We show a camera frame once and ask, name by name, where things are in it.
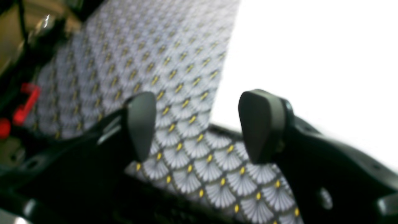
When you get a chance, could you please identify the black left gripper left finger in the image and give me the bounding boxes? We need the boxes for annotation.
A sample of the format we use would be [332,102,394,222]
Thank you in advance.
[124,92,156,162]

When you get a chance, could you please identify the red table clamp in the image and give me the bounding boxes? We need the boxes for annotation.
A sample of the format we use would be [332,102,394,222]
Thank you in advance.
[0,83,41,140]

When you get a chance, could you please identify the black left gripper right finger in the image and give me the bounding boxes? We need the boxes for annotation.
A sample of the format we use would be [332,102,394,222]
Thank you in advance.
[238,89,294,165]

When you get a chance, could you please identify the white T-shirt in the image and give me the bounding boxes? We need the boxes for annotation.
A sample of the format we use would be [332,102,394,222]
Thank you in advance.
[210,0,398,171]

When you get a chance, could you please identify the patterned purple table cloth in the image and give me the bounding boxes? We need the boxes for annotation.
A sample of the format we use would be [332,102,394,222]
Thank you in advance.
[24,0,303,224]

